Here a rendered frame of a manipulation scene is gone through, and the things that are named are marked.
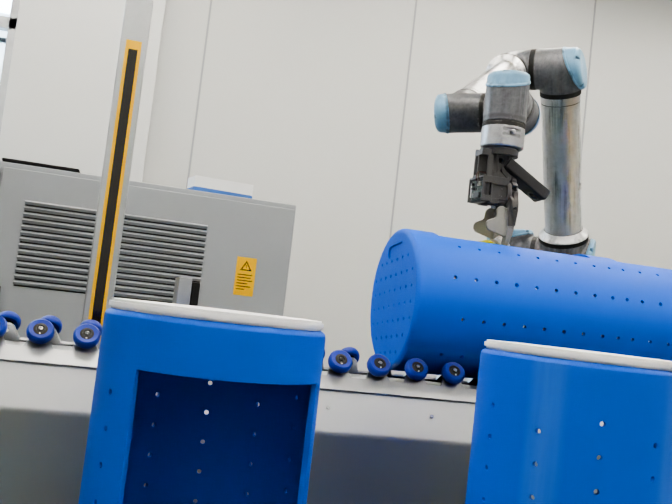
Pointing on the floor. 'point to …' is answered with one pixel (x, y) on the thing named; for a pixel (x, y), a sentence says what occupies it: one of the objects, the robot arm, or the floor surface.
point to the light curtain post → (117, 159)
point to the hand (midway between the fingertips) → (501, 246)
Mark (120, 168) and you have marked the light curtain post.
